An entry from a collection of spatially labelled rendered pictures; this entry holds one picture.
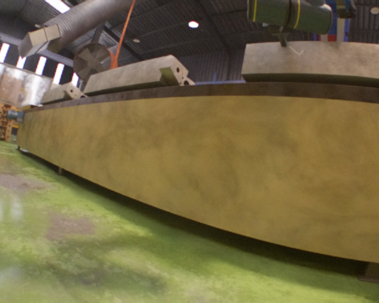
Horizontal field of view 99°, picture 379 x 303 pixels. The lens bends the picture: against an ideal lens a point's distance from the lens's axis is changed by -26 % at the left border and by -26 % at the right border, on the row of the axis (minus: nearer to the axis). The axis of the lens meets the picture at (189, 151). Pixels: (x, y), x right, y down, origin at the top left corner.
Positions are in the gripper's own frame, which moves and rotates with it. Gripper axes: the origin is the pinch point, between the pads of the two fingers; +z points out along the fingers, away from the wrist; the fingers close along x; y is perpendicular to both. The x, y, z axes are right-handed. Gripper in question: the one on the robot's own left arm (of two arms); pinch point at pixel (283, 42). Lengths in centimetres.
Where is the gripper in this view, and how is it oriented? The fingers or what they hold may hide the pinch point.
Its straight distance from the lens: 111.0
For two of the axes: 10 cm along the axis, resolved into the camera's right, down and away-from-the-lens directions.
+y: 2.6, -9.5, 1.8
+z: 5.1, 2.9, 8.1
